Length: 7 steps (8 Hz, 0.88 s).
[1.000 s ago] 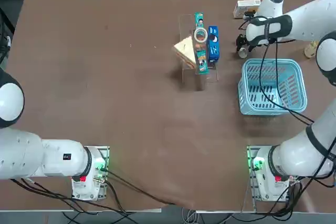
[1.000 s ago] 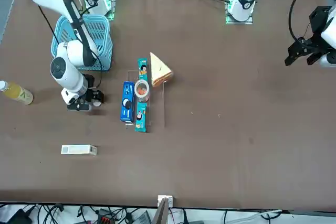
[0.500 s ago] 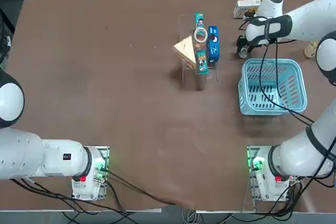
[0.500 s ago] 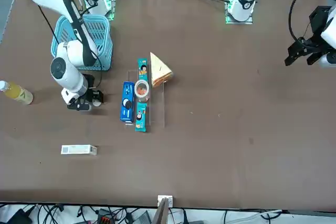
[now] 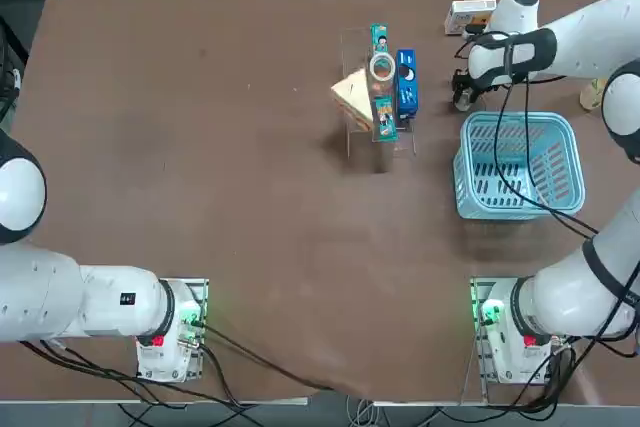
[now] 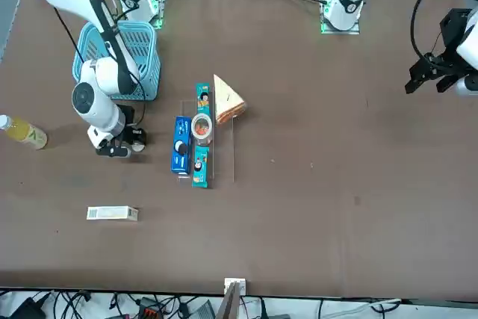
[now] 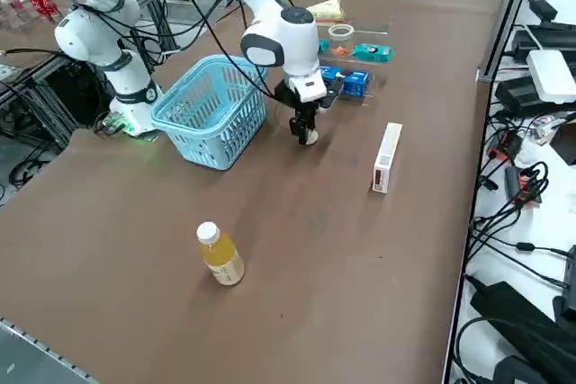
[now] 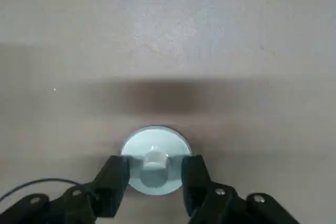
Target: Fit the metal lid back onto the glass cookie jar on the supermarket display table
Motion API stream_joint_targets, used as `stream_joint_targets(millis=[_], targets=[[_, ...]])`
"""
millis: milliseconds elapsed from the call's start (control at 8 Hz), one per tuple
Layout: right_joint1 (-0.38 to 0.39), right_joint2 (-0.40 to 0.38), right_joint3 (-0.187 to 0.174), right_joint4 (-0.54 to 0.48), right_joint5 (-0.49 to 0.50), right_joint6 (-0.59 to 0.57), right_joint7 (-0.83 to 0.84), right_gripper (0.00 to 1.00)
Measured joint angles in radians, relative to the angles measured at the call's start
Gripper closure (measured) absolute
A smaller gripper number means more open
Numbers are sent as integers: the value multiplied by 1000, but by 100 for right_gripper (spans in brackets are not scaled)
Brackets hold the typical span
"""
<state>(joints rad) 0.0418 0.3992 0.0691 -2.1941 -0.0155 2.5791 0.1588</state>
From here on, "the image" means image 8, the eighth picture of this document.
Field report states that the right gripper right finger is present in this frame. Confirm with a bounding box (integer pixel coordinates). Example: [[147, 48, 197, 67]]
[[181, 155, 301, 224]]

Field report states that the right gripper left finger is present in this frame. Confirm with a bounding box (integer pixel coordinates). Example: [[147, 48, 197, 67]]
[[0, 155, 131, 224]]

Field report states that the round metal jar lid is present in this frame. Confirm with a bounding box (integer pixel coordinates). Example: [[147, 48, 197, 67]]
[[120, 126, 192, 196]]

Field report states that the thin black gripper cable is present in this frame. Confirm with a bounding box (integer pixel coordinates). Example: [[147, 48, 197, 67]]
[[0, 178, 98, 209]]

